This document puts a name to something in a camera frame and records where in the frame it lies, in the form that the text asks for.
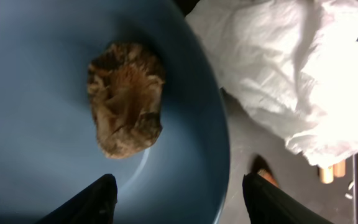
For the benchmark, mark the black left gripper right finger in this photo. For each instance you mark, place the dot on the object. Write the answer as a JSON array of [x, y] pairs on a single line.
[[267, 204]]

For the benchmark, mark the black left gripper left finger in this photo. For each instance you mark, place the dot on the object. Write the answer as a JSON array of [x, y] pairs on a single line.
[[93, 205]]

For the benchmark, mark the orange carrot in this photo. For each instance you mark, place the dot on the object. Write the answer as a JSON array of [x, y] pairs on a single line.
[[267, 175]]

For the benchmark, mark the dark blue plate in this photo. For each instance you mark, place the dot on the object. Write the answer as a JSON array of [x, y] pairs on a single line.
[[48, 149]]

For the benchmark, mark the brown dried mushroom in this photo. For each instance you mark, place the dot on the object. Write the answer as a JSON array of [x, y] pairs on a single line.
[[125, 85]]

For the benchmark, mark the crumpled white napkin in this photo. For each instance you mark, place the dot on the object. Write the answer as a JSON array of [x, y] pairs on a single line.
[[293, 67]]

